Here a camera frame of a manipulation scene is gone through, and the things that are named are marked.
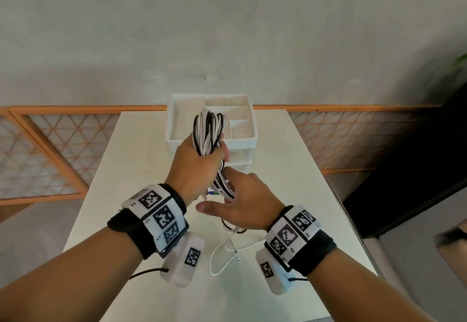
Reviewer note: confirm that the person's right hand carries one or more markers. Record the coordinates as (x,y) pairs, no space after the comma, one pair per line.
(251,205)

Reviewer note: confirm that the person's left hand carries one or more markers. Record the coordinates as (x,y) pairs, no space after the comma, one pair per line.
(189,175)

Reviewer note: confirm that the white drawer organizer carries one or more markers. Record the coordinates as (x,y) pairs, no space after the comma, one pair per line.
(182,113)

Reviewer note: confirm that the person's right forearm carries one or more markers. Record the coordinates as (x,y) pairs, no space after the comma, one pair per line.
(357,296)

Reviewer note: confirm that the person's left forearm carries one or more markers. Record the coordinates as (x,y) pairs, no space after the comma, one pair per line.
(65,281)

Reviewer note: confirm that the white table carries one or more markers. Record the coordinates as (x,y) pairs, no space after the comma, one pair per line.
(127,157)

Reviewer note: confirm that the black marker wristband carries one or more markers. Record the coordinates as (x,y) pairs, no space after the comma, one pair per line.
(317,252)
(127,230)

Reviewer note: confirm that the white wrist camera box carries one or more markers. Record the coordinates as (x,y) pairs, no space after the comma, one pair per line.
(175,274)
(275,285)

